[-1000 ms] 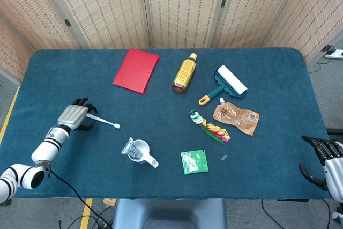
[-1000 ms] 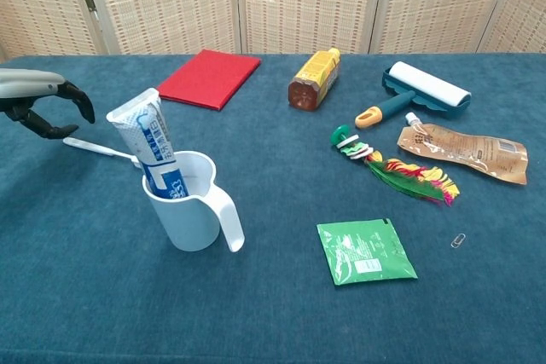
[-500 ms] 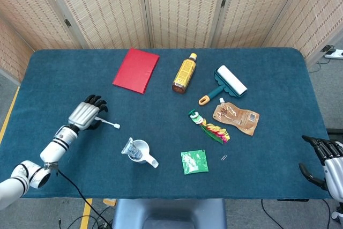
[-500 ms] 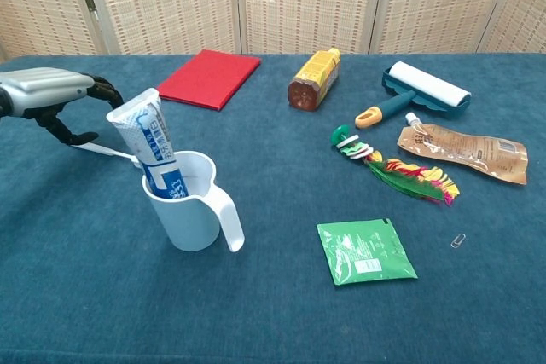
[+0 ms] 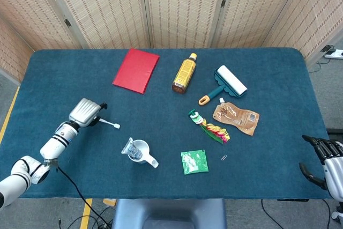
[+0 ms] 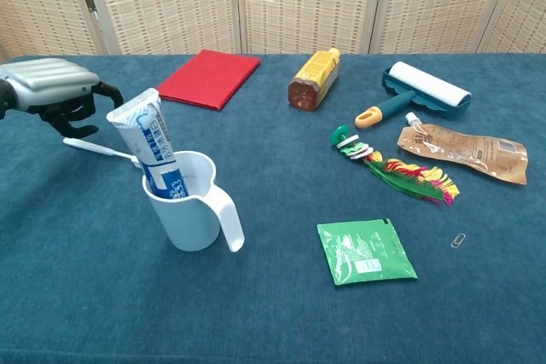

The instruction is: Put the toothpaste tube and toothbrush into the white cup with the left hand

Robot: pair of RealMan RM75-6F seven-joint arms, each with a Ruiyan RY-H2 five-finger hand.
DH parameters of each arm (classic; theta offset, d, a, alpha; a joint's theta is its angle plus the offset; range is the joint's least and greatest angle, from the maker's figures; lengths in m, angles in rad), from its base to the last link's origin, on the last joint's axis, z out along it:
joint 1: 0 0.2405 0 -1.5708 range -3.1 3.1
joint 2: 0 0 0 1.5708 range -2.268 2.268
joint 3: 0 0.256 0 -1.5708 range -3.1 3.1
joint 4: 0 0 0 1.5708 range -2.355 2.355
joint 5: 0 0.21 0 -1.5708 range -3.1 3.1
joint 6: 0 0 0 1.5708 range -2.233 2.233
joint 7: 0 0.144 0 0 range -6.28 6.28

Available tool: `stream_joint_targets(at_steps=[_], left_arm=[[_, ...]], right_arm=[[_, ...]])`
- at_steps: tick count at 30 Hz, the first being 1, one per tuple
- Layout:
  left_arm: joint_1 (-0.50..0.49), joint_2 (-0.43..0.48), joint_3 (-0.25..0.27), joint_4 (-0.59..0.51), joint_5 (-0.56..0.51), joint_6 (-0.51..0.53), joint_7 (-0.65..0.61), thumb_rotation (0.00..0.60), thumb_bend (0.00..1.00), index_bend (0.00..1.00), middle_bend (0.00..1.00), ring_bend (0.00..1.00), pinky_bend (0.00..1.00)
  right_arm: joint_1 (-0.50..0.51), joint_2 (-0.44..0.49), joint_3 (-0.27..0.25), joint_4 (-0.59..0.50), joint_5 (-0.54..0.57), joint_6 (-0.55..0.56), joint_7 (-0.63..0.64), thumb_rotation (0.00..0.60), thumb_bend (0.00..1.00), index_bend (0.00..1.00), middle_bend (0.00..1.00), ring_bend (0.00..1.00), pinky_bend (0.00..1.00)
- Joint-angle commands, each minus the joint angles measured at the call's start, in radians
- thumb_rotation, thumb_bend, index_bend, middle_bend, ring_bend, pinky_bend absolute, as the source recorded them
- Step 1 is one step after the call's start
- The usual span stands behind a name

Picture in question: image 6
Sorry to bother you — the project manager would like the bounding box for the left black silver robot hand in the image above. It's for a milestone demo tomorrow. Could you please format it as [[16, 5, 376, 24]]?
[[0, 57, 125, 140]]

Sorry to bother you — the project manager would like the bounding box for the red notebook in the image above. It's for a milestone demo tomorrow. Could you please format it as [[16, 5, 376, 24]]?
[[156, 49, 262, 113]]

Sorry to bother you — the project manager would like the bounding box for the blue white toothpaste tube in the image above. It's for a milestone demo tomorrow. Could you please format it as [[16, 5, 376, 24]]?
[[105, 87, 189, 202]]

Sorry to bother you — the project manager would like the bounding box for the woven bamboo folding screen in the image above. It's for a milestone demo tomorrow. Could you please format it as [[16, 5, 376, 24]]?
[[0, 0, 546, 56]]

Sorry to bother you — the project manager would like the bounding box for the dark teal tablecloth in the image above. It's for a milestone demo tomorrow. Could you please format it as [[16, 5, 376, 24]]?
[[0, 53, 546, 364]]

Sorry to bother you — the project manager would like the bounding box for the brown spout pouch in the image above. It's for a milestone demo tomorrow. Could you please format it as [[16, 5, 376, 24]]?
[[396, 112, 529, 186]]

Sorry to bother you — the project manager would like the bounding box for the teal lint roller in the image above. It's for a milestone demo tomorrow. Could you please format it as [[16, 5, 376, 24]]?
[[354, 61, 473, 130]]

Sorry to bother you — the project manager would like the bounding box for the white plastic cup with handle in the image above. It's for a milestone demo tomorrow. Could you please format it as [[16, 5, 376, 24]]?
[[142, 150, 247, 253]]

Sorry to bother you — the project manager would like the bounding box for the yellow label drink bottle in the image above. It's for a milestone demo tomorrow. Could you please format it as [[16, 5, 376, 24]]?
[[288, 48, 342, 113]]

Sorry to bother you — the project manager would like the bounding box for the green foil sachet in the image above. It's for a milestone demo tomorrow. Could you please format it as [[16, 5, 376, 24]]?
[[316, 217, 419, 286]]

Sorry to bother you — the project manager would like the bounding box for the white toothbrush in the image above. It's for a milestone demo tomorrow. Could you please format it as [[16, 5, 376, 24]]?
[[62, 136, 142, 169]]

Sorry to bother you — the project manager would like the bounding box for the colourful feather shuttlecock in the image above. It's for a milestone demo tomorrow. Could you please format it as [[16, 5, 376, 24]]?
[[330, 124, 462, 207]]

